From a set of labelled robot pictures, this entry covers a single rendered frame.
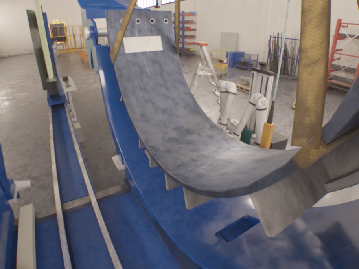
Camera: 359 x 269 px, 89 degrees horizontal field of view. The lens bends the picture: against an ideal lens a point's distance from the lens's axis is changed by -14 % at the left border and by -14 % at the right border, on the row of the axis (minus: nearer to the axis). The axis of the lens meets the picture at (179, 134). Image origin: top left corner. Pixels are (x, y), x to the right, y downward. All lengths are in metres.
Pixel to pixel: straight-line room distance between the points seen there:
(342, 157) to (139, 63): 1.77
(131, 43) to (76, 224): 1.84
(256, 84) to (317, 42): 2.38
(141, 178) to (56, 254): 1.01
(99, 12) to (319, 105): 2.42
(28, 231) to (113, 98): 1.48
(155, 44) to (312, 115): 1.89
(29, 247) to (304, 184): 1.99
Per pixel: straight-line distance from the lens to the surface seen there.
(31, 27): 6.19
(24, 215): 2.42
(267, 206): 0.80
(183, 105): 2.00
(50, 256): 2.21
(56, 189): 2.60
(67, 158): 3.29
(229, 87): 2.84
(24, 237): 2.22
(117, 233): 2.14
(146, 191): 1.84
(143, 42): 2.20
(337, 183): 1.04
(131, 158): 2.05
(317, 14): 0.63
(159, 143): 1.61
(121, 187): 2.49
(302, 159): 0.56
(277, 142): 3.12
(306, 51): 0.61
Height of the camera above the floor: 2.23
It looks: 28 degrees down
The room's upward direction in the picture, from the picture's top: straight up
